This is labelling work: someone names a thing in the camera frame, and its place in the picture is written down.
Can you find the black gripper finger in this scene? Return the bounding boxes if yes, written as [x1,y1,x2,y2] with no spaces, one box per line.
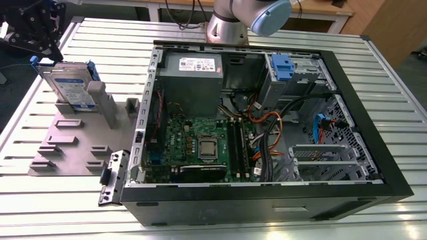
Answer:
[0,23,55,56]
[35,0,66,63]

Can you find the hard disk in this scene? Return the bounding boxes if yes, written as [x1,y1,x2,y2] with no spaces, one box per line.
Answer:
[30,56,103,113]

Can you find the blue data wire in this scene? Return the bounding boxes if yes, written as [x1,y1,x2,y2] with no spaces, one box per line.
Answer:
[312,113,338,146]

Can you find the silver disk bay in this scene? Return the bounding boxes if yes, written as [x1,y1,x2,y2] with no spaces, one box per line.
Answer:
[286,143,385,185]

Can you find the grey parts rack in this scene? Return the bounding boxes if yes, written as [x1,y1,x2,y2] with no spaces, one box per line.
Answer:
[26,81,142,178]

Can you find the grey power supply unit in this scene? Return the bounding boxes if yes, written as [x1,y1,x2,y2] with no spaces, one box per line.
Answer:
[155,52,224,120]

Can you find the green Dell motherboard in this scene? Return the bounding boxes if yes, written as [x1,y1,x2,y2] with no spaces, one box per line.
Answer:
[142,117,264,185]

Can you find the silver CPU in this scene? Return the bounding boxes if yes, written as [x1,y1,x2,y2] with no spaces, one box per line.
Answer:
[199,140,218,156]

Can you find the CPU socket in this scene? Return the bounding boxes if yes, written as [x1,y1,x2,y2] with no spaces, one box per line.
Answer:
[195,134,224,164]

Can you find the black graphics card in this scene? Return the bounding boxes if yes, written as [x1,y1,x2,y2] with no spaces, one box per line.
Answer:
[168,163,228,184]

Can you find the blue drive latch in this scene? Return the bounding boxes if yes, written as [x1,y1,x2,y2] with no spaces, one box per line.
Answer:
[271,53,298,83]

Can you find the black RAM slot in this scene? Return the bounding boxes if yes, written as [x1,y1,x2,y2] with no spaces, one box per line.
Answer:
[236,117,252,180]
[227,117,242,179]

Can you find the silver drive cage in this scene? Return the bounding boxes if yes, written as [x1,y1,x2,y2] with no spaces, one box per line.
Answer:
[259,51,338,112]

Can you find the wooden desk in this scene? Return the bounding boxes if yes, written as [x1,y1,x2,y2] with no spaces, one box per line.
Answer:
[132,0,355,33]

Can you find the black open PC case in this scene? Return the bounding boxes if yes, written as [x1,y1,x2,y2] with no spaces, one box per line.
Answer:
[118,39,415,227]

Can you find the wooden cabinet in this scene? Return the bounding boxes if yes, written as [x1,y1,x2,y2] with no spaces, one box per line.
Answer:
[343,0,427,68]

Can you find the yellow and black wire bundle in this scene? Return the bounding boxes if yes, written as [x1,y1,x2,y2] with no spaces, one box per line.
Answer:
[218,103,244,120]

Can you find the orange wire bundle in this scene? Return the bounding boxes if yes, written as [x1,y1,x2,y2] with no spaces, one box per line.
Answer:
[248,111,284,166]

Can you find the black cable bundle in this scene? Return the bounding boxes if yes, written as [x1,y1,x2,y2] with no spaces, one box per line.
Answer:
[258,91,336,182]

